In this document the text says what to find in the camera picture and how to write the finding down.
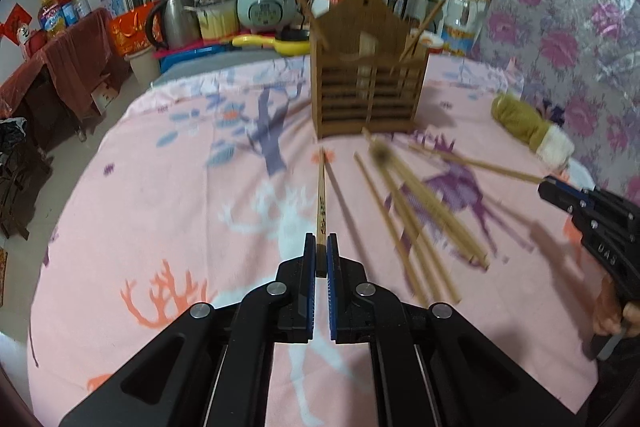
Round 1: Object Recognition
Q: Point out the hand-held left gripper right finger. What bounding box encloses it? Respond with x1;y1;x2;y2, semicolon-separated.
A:
326;233;583;427

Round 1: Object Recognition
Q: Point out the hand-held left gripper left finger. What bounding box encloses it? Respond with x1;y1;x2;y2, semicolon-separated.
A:
59;232;317;427

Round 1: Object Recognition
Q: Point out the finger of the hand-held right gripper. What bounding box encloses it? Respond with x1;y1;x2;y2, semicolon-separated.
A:
537;175;597;219

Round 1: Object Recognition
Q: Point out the wooden chopstick holder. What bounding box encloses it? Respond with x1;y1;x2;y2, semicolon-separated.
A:
309;0;431;138

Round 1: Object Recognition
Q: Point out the person's right hand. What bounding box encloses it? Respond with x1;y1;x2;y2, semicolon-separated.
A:
592;277;640;338

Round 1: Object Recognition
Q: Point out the olive sock with white cuff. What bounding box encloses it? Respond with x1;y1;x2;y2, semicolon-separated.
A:
491;92;576;168

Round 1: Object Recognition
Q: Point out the purple floral cloth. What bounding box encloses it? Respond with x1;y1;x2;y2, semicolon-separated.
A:
470;0;640;208

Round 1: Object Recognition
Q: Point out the clear plastic bottle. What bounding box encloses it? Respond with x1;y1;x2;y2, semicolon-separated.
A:
442;0;488;55

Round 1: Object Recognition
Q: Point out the yellow frying pan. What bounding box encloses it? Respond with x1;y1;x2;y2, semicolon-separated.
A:
231;31;311;56

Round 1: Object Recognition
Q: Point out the cream trash bin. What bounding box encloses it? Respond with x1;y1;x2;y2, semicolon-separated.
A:
125;48;161;88

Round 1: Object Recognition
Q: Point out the cream yellow cooking pot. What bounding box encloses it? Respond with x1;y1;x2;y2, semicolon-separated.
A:
197;0;241;40

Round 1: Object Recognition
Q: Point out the pale green rice cooker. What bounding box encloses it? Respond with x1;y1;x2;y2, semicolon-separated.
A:
236;0;296;36

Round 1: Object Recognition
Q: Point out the cardboard box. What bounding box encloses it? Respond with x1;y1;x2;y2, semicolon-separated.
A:
91;79;121;110

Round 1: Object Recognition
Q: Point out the steel electric kettle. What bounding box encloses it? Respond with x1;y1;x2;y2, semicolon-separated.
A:
145;0;202;51

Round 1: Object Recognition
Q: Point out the red gift box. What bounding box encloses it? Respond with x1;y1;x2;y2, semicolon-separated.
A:
109;4;161;56

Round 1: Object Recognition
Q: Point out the dark wooden stool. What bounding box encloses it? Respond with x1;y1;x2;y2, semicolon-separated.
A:
0;147;53;240

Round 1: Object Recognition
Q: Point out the red printed board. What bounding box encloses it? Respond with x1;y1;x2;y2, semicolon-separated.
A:
0;247;10;303

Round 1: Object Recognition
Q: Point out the table with red cloth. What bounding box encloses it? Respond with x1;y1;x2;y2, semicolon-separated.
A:
0;8;133;142

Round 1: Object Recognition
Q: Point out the dark clothes pile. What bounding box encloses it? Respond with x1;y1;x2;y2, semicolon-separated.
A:
0;117;31;158

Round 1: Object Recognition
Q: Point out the yellow cooking oil bottle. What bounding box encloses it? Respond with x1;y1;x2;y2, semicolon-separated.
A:
37;0;66;38

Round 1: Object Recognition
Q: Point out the red paper decoration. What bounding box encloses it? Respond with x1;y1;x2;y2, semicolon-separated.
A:
0;4;32;42

